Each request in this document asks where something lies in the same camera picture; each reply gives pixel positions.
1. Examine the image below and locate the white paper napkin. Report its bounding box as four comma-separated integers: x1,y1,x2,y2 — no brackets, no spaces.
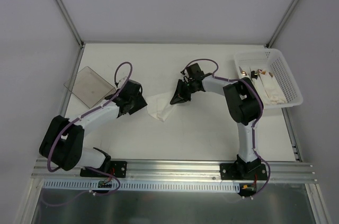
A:
146,92,176,122

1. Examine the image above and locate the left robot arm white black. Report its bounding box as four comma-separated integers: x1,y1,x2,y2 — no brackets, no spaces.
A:
39,79,147,176

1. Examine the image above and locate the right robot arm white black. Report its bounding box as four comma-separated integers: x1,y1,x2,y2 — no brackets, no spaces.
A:
170,73,263,179

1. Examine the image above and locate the rolled napkin bundle in basket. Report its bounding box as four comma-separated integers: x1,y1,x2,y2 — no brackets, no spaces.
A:
238,66,250,78

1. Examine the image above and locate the smoky transparent plastic container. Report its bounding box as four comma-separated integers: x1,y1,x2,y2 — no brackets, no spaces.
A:
64,66,115,109

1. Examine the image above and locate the white plastic basket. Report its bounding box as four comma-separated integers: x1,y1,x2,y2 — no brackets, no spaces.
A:
234,48,303,110

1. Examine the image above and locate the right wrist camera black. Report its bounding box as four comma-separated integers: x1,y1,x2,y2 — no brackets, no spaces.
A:
185,63,204,78

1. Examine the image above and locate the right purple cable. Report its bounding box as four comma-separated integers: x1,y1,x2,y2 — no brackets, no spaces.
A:
180,58,271,202

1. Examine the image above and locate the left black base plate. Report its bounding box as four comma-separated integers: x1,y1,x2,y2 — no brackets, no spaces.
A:
80,160,128,178

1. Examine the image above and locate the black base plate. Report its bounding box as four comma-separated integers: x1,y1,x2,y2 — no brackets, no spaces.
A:
219,163,268,181
80,160,128,178

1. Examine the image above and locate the white slotted cable duct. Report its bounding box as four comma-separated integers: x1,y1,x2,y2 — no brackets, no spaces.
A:
43,179,240,193

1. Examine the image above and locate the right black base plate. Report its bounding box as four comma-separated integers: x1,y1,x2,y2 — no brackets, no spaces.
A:
219,163,268,181

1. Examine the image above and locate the aluminium front rail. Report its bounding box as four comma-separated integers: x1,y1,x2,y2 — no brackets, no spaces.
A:
31,157,318,184

